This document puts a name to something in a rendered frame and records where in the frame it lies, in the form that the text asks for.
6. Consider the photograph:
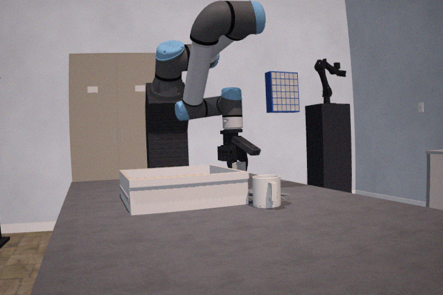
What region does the white mug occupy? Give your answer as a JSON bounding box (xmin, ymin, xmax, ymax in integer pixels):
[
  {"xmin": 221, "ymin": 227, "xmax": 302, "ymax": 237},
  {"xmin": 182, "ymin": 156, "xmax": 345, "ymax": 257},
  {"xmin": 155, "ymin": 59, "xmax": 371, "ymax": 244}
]
[{"xmin": 252, "ymin": 175, "xmax": 281, "ymax": 208}]

